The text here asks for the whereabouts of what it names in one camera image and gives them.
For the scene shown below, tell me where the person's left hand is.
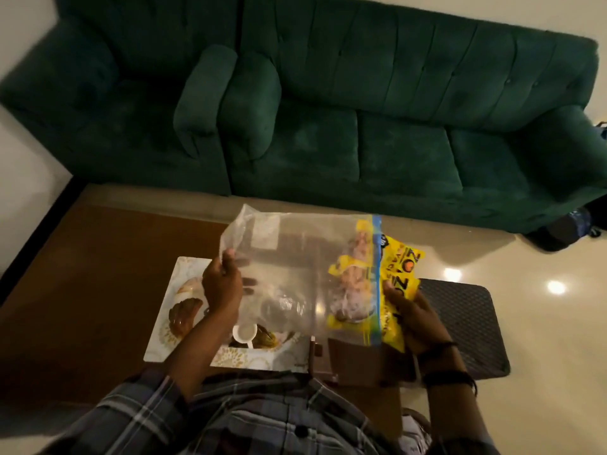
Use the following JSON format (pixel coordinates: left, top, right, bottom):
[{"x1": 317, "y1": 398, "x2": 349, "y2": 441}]
[{"x1": 202, "y1": 248, "x2": 257, "y2": 318}]

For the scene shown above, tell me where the person's right hand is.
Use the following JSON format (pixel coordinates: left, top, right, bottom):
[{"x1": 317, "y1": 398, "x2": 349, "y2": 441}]
[{"x1": 381, "y1": 279, "x2": 452, "y2": 357}]

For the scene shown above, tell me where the yellow snack packet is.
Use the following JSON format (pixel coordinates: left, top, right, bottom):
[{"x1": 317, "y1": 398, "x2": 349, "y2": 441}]
[
  {"x1": 353, "y1": 220, "x2": 426, "y2": 299},
  {"x1": 326, "y1": 254, "x2": 421, "y2": 354}
]

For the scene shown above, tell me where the leaf print serving tray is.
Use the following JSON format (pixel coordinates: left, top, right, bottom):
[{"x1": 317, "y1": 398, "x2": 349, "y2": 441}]
[{"x1": 168, "y1": 277, "x2": 304, "y2": 351}]

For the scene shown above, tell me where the white ceramic cup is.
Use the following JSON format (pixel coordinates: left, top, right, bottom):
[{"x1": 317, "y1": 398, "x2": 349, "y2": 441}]
[{"x1": 232, "y1": 322, "x2": 259, "y2": 349}]

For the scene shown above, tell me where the clear zip bag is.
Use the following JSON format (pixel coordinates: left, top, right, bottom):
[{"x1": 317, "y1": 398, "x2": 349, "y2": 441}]
[{"x1": 219, "y1": 204, "x2": 384, "y2": 348}]

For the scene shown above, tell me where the brown plastic tray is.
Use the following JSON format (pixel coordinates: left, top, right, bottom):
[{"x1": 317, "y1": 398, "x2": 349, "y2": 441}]
[{"x1": 308, "y1": 335, "x2": 418, "y2": 389}]

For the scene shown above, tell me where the floral placemat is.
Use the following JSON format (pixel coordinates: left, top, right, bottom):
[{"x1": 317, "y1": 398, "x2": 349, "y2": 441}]
[{"x1": 144, "y1": 256, "x2": 312, "y2": 374}]

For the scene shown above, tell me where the person's left forearm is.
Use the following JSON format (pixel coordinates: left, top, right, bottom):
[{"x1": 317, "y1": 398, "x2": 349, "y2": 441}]
[{"x1": 163, "y1": 307, "x2": 238, "y2": 403}]

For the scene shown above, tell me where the person's right forearm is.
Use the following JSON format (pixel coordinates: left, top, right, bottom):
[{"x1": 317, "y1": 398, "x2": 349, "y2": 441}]
[{"x1": 426, "y1": 360, "x2": 489, "y2": 444}]

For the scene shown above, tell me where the thin black wristband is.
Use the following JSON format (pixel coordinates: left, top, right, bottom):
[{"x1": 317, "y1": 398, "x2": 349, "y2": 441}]
[{"x1": 416, "y1": 341, "x2": 458, "y2": 365}]

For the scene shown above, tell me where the black plastic stool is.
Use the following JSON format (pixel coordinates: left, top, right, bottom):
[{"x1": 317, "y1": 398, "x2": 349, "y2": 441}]
[{"x1": 417, "y1": 278, "x2": 511, "y2": 380}]

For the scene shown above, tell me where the round metal waste bin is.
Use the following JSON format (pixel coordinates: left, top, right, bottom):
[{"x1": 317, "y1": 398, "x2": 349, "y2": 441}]
[{"x1": 400, "y1": 407, "x2": 433, "y2": 452}]

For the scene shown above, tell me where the crumpled paper trash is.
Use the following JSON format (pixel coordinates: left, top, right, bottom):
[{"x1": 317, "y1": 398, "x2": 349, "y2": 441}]
[{"x1": 400, "y1": 416, "x2": 430, "y2": 452}]

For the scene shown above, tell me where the brown wooden table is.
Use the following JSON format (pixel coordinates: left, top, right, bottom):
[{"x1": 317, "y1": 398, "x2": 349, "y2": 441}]
[{"x1": 0, "y1": 203, "x2": 404, "y2": 441}]

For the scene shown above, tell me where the plaid shirt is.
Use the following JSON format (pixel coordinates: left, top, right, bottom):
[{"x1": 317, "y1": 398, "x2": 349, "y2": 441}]
[{"x1": 40, "y1": 364, "x2": 499, "y2": 455}]

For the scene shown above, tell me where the black and blue backpack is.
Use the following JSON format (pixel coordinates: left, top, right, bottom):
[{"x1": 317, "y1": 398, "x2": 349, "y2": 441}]
[{"x1": 524, "y1": 208, "x2": 601, "y2": 253}]

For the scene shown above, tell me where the long green sofa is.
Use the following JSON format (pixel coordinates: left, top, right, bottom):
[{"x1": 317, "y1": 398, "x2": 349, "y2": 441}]
[{"x1": 220, "y1": 0, "x2": 607, "y2": 235}]

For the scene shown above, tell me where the black bag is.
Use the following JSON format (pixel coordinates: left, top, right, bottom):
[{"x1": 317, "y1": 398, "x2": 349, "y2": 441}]
[{"x1": 586, "y1": 193, "x2": 607, "y2": 231}]

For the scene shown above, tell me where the green armchair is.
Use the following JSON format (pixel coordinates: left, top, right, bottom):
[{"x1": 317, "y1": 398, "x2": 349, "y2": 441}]
[{"x1": 0, "y1": 0, "x2": 238, "y2": 195}]

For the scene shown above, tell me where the black beaded bracelet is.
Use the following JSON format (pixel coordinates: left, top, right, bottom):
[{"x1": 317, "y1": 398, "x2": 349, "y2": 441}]
[{"x1": 422, "y1": 370, "x2": 478, "y2": 397}]

